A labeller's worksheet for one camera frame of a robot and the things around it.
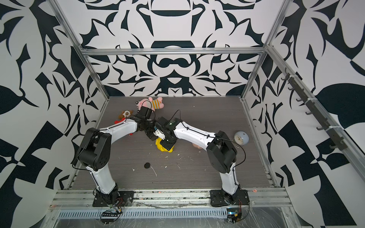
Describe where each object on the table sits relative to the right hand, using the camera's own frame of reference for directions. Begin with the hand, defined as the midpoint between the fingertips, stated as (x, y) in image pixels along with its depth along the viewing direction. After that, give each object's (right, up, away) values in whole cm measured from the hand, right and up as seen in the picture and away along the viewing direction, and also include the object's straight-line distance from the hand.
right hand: (166, 142), depth 86 cm
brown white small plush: (-32, +17, +19) cm, 40 cm away
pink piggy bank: (+18, -2, +1) cm, 18 cm away
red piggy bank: (-18, +14, -22) cm, 32 cm away
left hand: (-2, +8, +7) cm, 11 cm away
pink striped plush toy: (-12, +24, +23) cm, 35 cm away
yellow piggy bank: (-3, -3, -2) cm, 4 cm away
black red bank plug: (-11, -13, -1) cm, 18 cm away
